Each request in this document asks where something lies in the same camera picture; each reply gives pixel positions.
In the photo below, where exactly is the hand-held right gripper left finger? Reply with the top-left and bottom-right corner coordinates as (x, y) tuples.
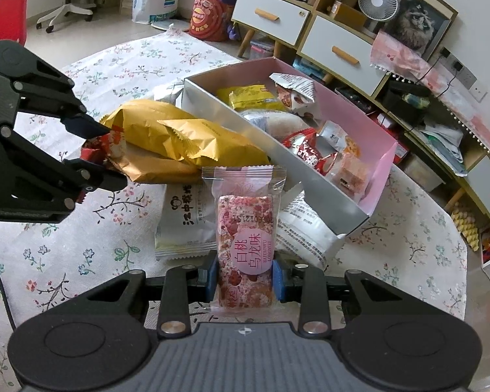
(79, 258), (220, 335)

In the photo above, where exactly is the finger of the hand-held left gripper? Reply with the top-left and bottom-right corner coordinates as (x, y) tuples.
(0, 42), (112, 138)
(0, 158), (128, 224)

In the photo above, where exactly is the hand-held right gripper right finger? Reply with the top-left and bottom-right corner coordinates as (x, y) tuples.
(271, 258), (411, 335)

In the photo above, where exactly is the red snack packet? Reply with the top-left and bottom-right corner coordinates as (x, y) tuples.
(283, 127), (340, 177)
(81, 130), (128, 172)

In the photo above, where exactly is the white grey-text snack packet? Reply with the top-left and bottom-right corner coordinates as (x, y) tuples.
(275, 183), (346, 272)

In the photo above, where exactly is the pink rice bar packet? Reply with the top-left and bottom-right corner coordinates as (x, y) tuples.
(202, 165), (287, 312)

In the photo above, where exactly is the dark golden snack packet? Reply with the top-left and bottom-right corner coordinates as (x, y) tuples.
(100, 99), (203, 185)

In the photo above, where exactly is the white brown-logo snack packet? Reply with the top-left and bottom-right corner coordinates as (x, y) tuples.
(154, 183), (218, 259)

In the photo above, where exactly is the silver foil snack packet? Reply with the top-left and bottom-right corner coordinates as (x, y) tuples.
(153, 81), (185, 106)

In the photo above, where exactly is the golden yellow snack packet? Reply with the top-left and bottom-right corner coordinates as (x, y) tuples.
(157, 118), (270, 169)

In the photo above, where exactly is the pink cardboard box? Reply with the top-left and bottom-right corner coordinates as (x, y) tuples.
(182, 57), (399, 237)

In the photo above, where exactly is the clear pink cake packet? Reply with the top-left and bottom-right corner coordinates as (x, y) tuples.
(326, 153), (371, 204)

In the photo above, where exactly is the white orange snack packet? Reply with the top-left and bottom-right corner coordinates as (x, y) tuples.
(318, 120), (362, 158)

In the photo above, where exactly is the clear rice cake packet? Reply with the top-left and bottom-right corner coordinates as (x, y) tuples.
(242, 109), (312, 138)

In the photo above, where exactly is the bright yellow biscuit packet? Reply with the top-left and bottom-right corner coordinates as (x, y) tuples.
(228, 84), (287, 112)

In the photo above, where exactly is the white crimped snack packet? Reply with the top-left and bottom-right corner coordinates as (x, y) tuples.
(269, 72), (318, 116)

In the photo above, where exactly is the floral tablecloth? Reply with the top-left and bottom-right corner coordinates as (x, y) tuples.
(0, 33), (468, 392)

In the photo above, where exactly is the white office chair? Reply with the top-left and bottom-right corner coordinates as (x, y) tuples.
(35, 0), (107, 34)

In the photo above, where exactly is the white round base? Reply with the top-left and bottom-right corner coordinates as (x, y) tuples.
(149, 18), (191, 32)

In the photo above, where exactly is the red chair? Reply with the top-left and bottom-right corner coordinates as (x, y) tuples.
(0, 0), (28, 45)

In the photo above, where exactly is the red cartoon bag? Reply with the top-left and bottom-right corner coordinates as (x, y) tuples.
(188, 0), (230, 42)

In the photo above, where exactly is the clear storage bin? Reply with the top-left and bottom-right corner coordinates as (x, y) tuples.
(249, 37), (281, 62)
(400, 153), (446, 193)

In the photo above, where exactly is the wooden cabinet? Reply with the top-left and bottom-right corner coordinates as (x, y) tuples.
(229, 0), (490, 238)

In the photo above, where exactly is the yellow egg tray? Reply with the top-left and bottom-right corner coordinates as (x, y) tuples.
(449, 205), (481, 251)

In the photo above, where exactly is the pile of plastic bags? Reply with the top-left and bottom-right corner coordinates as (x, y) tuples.
(412, 124), (471, 177)

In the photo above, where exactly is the white cabinet drawer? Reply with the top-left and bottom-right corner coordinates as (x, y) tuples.
(465, 153), (490, 236)
(231, 0), (312, 36)
(300, 15), (389, 97)

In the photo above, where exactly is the black box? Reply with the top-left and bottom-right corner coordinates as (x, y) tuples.
(382, 79), (433, 128)

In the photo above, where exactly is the pink cherry-print cloth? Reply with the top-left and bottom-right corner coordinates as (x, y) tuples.
(369, 30), (490, 161)

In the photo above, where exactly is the white desk fan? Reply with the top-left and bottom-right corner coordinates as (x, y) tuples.
(358, 0), (399, 34)

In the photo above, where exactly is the framed cat picture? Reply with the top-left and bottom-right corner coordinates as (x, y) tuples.
(382, 0), (459, 56)

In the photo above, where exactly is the wall socket panel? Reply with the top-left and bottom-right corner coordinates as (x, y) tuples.
(437, 47), (490, 104)

